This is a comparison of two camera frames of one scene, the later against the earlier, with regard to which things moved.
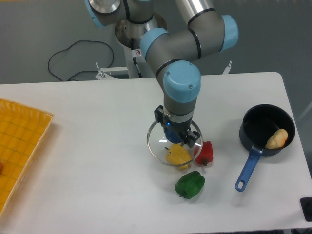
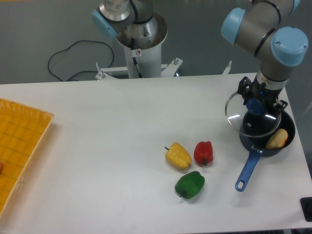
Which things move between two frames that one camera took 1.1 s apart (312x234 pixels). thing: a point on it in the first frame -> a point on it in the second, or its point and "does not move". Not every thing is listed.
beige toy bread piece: [277, 139] does not move
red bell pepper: [203, 154] does not move
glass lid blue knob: [171, 154] -> [251, 119]
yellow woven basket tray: [22, 129] does not move
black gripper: [184, 126] -> [268, 96]
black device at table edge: [306, 204] does not move
